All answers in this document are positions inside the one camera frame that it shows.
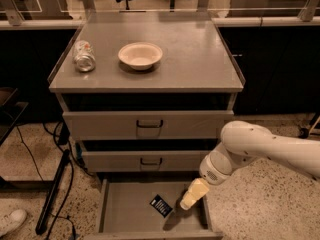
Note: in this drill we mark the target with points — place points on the grey middle drawer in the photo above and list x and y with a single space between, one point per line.
148 161

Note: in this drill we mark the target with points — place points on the grey drawer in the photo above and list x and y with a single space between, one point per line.
125 213
148 161
129 125

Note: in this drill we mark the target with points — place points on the grey top drawer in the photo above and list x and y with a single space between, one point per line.
129 125

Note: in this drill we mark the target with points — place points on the grey drawer cabinet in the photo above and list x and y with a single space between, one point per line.
145 94

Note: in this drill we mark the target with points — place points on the grey bottom drawer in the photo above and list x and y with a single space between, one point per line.
125 213

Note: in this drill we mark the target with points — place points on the silver soda can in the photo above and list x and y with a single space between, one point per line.
83 56

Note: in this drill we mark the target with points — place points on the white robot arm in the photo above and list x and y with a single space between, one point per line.
240 144

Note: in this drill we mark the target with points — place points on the glass partition railing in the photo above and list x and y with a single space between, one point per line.
78 20

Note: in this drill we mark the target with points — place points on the wheeled cart base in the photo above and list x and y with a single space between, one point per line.
313 128

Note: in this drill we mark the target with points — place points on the dark blue rxbar wrapper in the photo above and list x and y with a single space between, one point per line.
161 206

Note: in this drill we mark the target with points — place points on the white ceramic bowl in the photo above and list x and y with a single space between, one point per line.
140 55

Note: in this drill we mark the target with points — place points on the white sneaker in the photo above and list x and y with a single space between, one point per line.
11 222

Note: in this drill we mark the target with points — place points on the black floor bar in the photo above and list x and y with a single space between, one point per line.
51 195

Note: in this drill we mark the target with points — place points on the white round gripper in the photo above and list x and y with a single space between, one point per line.
212 171

